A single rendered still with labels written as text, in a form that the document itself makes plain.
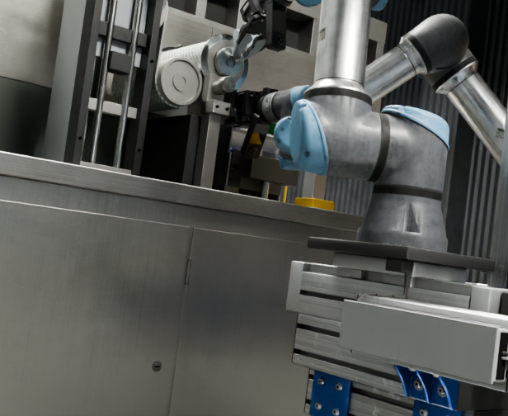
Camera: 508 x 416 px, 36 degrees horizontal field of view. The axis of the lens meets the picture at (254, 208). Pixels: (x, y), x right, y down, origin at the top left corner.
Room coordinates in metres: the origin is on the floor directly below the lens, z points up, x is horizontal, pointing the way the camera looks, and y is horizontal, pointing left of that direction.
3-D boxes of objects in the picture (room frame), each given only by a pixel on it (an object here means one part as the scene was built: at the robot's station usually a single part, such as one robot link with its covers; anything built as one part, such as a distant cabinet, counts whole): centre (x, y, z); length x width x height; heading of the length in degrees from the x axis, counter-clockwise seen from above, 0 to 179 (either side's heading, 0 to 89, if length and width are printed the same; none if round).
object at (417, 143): (1.33, -0.25, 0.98); 0.13 x 0.12 x 0.14; 99
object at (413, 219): (1.33, -0.25, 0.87); 0.15 x 0.15 x 0.10
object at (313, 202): (1.92, -0.14, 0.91); 0.07 x 0.07 x 0.02; 37
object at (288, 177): (2.25, 0.08, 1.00); 0.40 x 0.16 x 0.06; 37
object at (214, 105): (1.96, 0.13, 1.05); 0.06 x 0.05 x 0.31; 37
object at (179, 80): (2.04, 0.29, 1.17); 0.26 x 0.12 x 0.12; 37
